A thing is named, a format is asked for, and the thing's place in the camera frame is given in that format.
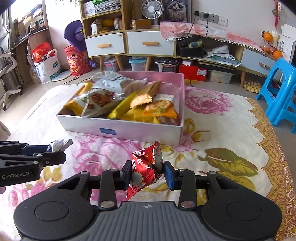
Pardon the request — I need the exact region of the red triangular snack packet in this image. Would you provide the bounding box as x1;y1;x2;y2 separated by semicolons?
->
125;141;163;201

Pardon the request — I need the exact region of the white carton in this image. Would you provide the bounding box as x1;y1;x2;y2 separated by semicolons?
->
83;1;95;16

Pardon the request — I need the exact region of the orange snack packet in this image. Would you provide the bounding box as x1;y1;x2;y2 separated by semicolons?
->
143;94;181;119

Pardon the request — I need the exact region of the yellow egg tray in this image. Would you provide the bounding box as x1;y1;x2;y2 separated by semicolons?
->
244;76;263;93

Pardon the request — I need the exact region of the glass jar of oranges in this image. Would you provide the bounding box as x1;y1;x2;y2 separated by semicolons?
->
259;40;274;52

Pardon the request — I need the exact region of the wooden computer desk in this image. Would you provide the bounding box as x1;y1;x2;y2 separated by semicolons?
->
10;3;51;84

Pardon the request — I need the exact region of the pink floral cloth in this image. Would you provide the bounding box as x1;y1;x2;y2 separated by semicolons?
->
159;21;270;50

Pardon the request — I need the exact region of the red cylindrical gift box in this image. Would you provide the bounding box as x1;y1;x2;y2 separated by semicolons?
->
64;45;92;76

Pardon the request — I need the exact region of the tall wooden shelf cabinet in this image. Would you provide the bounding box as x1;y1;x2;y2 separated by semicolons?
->
79;0;127;72

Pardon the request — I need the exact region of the framed cat picture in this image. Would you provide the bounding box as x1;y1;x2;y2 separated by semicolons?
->
162;0;192;22

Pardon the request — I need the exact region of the red plastic bag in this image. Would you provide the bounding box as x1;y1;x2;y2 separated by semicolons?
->
32;42;55;62

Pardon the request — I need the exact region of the blue and white snack packet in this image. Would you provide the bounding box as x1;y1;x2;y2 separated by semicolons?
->
47;138;74;153

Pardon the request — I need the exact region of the wall power outlet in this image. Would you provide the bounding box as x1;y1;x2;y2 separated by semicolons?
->
194;10;228;26

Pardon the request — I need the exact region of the white walnut snack packet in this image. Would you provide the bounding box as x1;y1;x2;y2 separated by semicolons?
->
72;89;124;118

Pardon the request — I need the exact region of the white desk fan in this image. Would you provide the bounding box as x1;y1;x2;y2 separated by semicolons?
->
142;0;162;26

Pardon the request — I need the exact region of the tan golden bar packet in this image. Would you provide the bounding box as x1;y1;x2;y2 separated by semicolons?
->
129;80;164;109

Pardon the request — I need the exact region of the low wooden tv stand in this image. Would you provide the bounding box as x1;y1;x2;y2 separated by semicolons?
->
176;35;281;87

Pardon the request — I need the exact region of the blue lid storage bin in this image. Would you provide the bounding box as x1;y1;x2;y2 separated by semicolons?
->
129;57;147;72

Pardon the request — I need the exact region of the pile of loose papers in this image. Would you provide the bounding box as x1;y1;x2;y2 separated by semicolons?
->
205;45;241;66

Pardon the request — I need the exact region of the blue plastic stool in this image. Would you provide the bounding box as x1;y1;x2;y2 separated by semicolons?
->
255;57;296;133

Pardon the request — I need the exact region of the black box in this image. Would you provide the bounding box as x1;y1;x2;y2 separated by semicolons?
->
177;40;205;57

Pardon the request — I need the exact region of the white printer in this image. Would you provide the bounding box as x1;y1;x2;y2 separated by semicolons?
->
281;24;296;42

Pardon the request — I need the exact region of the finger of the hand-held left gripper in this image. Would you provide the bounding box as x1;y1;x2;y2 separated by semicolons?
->
0;141;50;156
0;151;67;166

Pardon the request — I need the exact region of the grey electronic device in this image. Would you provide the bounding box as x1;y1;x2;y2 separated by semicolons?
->
155;58;179;72

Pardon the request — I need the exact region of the white round disc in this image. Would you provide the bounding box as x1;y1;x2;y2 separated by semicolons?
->
51;69;71;81

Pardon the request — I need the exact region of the stack of paper folders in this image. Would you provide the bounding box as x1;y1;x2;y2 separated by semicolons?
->
94;0;122;15

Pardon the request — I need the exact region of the white paper bag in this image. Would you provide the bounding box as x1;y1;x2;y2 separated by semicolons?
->
33;49;62;84

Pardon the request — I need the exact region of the white office chair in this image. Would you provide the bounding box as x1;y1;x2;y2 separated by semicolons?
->
0;29;23;110

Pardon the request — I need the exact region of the pink cardboard box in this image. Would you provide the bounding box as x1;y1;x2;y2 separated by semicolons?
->
57;71;185;146

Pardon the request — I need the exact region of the red cardboard box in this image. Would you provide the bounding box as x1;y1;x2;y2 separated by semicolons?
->
178;64;207;81

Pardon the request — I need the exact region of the purple plush toy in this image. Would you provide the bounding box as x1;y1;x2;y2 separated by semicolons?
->
64;20;95;66

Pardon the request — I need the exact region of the small clear storage bin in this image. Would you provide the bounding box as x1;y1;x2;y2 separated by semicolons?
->
103;58;118;72

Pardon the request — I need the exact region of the wooden drawer cabinet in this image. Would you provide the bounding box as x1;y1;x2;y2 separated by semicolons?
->
125;29;177;72

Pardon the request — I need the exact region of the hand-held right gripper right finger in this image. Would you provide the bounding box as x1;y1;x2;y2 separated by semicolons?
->
163;161;240;209

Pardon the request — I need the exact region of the clear rice cracker packet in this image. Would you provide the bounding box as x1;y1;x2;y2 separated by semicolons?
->
121;78;148;96

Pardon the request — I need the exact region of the bright yellow bar packet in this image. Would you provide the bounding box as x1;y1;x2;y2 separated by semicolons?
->
107;91;139;120

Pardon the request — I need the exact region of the white snack packet grey print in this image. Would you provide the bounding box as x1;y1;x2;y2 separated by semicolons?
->
92;71;134;93

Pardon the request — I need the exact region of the red hanging ornament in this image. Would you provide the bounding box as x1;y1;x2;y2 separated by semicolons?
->
272;0;281;29

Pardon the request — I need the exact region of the floral printed blanket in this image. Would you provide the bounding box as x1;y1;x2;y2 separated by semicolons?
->
0;85;296;241

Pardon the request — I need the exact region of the yellow biscuit packet blue print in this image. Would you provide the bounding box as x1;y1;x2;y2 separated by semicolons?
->
120;108;162;124

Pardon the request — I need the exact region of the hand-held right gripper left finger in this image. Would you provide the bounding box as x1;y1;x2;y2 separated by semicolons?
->
58;160;132;210

